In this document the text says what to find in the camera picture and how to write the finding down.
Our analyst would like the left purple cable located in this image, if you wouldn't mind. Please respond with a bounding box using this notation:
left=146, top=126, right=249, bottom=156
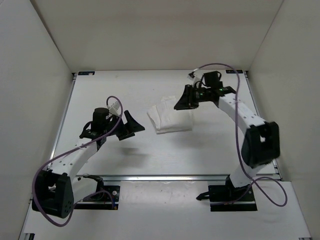
left=32, top=96, right=124, bottom=227

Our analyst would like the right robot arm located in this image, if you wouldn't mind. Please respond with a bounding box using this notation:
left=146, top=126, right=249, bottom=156
left=174, top=71, right=280, bottom=200

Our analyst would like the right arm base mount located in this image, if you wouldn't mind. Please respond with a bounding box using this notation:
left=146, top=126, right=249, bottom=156
left=196, top=177, right=258, bottom=212

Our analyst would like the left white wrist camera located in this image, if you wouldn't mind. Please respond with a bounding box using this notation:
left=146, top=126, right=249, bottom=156
left=107, top=101, right=121, bottom=118

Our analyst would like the left blue corner label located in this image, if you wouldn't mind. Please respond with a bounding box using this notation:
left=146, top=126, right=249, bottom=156
left=77, top=71, right=95, bottom=76

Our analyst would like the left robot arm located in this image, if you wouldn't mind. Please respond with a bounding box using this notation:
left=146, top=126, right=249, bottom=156
left=32, top=107, right=145, bottom=219

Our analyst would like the right blue corner label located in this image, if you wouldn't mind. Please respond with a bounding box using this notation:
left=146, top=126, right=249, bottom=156
left=225, top=69, right=244, bottom=74

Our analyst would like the white pleated skirt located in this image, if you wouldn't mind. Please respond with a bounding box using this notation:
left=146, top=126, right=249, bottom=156
left=147, top=96, right=194, bottom=135

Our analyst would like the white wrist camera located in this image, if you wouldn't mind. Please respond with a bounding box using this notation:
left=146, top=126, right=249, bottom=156
left=107, top=101, right=121, bottom=118
left=187, top=71, right=203, bottom=89

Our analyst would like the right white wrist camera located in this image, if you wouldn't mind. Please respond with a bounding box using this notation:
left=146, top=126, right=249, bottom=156
left=187, top=71, right=203, bottom=89

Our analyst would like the blue corner label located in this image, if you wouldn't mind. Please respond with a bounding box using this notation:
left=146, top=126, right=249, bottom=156
left=77, top=71, right=95, bottom=76
left=225, top=69, right=244, bottom=74

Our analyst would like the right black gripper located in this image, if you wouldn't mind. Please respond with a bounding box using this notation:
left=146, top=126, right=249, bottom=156
left=174, top=85, right=211, bottom=111

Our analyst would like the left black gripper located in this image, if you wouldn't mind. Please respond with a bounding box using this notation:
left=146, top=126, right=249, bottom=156
left=104, top=108, right=146, bottom=140

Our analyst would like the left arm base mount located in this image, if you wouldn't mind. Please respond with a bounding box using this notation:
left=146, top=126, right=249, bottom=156
left=72, top=174, right=121, bottom=211

